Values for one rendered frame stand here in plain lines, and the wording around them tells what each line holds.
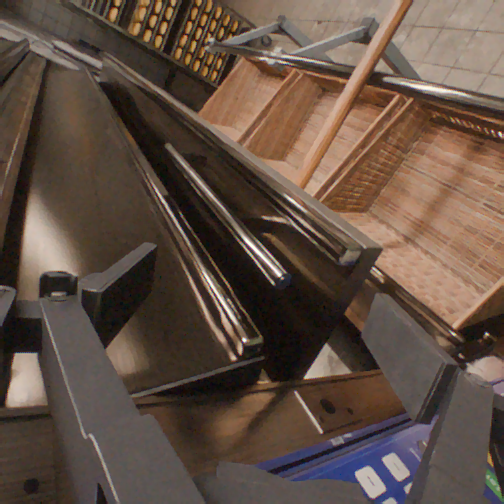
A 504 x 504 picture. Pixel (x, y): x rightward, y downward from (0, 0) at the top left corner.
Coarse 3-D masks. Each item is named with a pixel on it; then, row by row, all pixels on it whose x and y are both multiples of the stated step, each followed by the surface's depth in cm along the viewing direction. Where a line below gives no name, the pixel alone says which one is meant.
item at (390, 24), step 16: (400, 0) 50; (400, 16) 51; (384, 32) 52; (368, 48) 53; (384, 48) 53; (368, 64) 54; (352, 80) 55; (352, 96) 55; (336, 112) 57; (336, 128) 57; (320, 144) 58; (304, 160) 60; (320, 160) 60; (304, 176) 60
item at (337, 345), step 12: (348, 312) 52; (348, 324) 50; (360, 324) 50; (336, 336) 51; (348, 336) 50; (360, 336) 48; (336, 348) 51; (348, 348) 49; (360, 348) 48; (348, 360) 49; (360, 360) 47; (372, 360) 46
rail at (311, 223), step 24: (120, 72) 99; (192, 120) 49; (216, 144) 41; (240, 168) 36; (264, 192) 32; (288, 192) 30; (288, 216) 29; (312, 216) 26; (312, 240) 26; (336, 240) 24
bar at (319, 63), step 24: (288, 24) 122; (360, 24) 89; (216, 48) 109; (240, 48) 95; (312, 48) 84; (312, 72) 70; (336, 72) 63; (384, 72) 54; (408, 72) 102; (408, 96) 51; (432, 96) 47; (456, 96) 44; (480, 96) 41
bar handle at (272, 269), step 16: (176, 160) 42; (192, 160) 46; (192, 176) 38; (208, 192) 34; (224, 208) 31; (224, 224) 31; (240, 224) 29; (256, 224) 32; (272, 224) 33; (240, 240) 28; (256, 240) 27; (256, 256) 26; (272, 256) 26; (272, 272) 24; (288, 272) 24
